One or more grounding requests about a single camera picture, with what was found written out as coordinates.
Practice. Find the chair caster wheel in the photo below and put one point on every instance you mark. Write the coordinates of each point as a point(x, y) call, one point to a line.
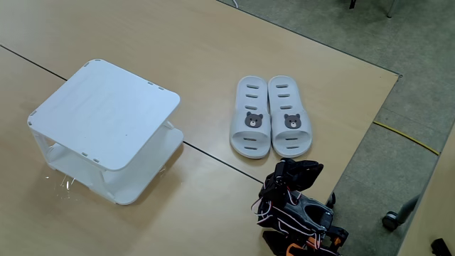
point(390, 220)

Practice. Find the black object on floor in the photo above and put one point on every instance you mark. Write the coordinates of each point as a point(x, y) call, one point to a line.
point(440, 247)

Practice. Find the white plastic shelf box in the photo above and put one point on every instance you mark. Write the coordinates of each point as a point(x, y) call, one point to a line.
point(103, 110)

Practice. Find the grey metal chair leg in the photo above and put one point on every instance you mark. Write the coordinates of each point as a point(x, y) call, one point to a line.
point(392, 9)

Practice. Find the black table caster wheel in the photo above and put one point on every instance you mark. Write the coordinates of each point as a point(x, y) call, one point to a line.
point(331, 201)

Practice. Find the white bear slipper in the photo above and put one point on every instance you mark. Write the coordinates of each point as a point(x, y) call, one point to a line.
point(291, 138)
point(249, 142)

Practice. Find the black furniture foot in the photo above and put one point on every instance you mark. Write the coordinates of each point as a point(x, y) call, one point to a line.
point(352, 4)

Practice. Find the grey chair base leg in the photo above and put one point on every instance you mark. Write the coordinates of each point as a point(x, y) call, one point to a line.
point(409, 208)

